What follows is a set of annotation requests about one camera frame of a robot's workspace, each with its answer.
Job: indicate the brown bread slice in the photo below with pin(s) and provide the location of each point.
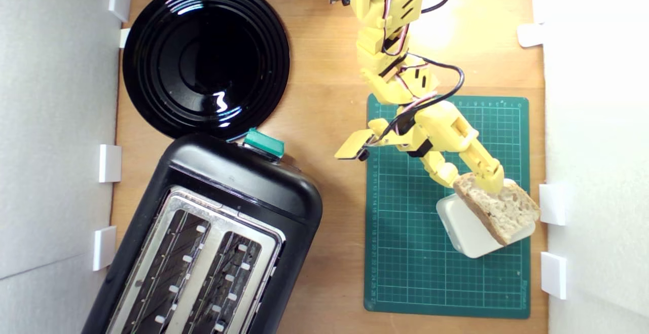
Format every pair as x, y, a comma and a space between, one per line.
507, 212

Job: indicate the green toaster lever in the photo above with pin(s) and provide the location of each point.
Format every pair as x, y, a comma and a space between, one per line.
263, 143

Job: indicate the black two-slot toaster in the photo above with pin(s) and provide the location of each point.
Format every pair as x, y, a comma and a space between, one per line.
243, 172

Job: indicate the white block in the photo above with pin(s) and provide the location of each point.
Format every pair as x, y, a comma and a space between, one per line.
466, 232

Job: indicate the green cutting mat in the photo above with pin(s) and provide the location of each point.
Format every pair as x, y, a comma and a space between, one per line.
405, 232

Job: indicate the black plate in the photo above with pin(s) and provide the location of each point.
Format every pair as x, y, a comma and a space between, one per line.
203, 60

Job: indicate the yellow wrist camera mount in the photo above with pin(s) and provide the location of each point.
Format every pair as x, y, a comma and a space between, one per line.
352, 146

